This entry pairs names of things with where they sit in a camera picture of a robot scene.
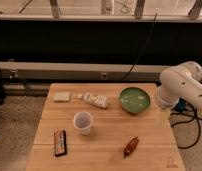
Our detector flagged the white crumpled tube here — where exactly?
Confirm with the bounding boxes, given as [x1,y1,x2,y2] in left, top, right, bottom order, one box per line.
[78,93,108,109]

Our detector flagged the dark chocolate bar wrapper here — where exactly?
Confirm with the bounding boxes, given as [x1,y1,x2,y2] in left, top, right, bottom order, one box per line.
[54,130,67,157]

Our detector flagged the black hanging cable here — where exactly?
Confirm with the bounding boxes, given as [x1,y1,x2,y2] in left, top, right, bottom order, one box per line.
[119,13,159,83]

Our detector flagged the blue power adapter box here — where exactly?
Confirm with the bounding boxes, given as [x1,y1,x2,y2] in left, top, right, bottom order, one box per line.
[174,99,186,112]

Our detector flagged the red chili pepper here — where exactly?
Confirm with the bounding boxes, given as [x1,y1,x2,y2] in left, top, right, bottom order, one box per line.
[123,137,139,156]

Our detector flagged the pale sponge block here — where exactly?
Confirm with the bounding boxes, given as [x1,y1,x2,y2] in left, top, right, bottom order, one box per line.
[53,92,70,102]

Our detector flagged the black floor cables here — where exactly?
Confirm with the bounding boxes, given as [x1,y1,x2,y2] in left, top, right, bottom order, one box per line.
[169,101,202,150]

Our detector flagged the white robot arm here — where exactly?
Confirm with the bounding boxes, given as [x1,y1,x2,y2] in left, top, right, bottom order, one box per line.
[155,61,202,125]

